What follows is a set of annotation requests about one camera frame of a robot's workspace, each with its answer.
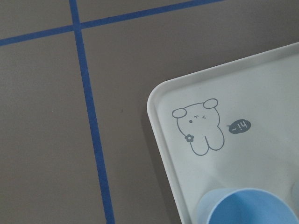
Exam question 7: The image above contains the grey plastic cup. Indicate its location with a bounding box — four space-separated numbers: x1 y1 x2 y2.
291 180 299 201

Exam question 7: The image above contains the cream rabbit print tray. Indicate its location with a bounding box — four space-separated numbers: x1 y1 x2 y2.
147 43 299 224

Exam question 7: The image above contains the blue plastic cup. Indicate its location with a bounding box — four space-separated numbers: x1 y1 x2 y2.
196 188 299 224

